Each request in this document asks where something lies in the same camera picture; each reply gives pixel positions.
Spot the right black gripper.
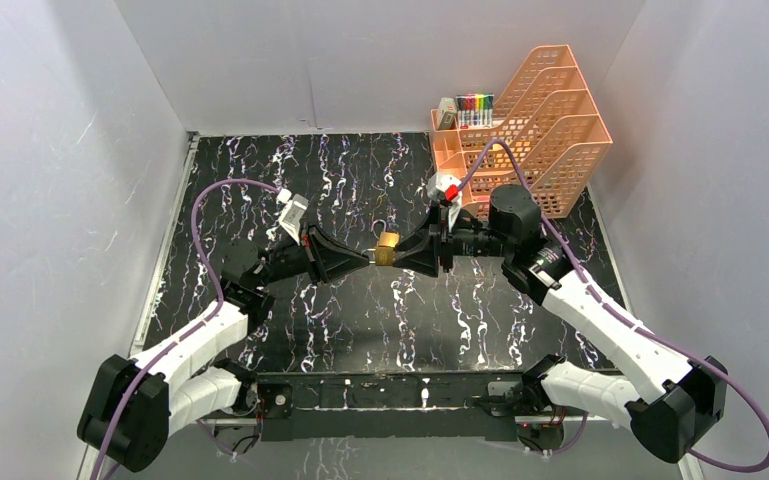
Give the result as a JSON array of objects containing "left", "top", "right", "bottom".
[{"left": 392, "top": 200, "right": 513, "bottom": 278}]

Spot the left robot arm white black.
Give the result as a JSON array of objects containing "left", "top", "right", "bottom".
[{"left": 77, "top": 224, "right": 369, "bottom": 472}]

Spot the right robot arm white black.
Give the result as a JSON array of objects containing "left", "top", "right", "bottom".
[{"left": 393, "top": 184, "right": 727, "bottom": 463}]

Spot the large brass padlock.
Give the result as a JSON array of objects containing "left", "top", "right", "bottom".
[{"left": 371, "top": 219, "right": 400, "bottom": 249}]

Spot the grey eraser box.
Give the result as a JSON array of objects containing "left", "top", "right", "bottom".
[{"left": 435, "top": 97, "right": 459, "bottom": 130}]

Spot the coloured marker pen set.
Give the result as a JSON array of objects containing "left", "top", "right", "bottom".
[{"left": 455, "top": 93, "right": 495, "bottom": 129}]

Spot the orange plastic file organizer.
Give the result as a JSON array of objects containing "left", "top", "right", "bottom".
[{"left": 430, "top": 44, "right": 613, "bottom": 219}]

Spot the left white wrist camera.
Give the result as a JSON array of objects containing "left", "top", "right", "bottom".
[{"left": 277, "top": 189, "right": 309, "bottom": 244}]

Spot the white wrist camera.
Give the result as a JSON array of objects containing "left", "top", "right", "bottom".
[
  {"left": 277, "top": 189, "right": 309, "bottom": 244},
  {"left": 426, "top": 172, "right": 462, "bottom": 226}
]

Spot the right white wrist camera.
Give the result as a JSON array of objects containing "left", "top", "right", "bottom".
[{"left": 426, "top": 172, "right": 462, "bottom": 226}]

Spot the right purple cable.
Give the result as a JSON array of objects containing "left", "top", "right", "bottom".
[{"left": 456, "top": 137, "right": 769, "bottom": 475}]

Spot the purple cable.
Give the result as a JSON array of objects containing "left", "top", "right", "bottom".
[
  {"left": 456, "top": 137, "right": 769, "bottom": 475},
  {"left": 89, "top": 178, "right": 283, "bottom": 480}
]

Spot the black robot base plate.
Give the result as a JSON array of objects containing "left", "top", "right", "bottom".
[{"left": 251, "top": 370, "right": 567, "bottom": 455}]

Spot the aluminium left side rail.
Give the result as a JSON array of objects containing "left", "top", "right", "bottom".
[{"left": 128, "top": 131, "right": 201, "bottom": 357}]

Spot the aluminium rail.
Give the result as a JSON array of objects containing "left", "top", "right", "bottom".
[
  {"left": 128, "top": 131, "right": 201, "bottom": 357},
  {"left": 92, "top": 374, "right": 689, "bottom": 427}
]

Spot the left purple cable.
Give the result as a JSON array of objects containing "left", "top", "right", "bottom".
[{"left": 89, "top": 178, "right": 283, "bottom": 480}]

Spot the aluminium front rail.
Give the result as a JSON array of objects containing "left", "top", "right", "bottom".
[{"left": 92, "top": 374, "right": 689, "bottom": 427}]

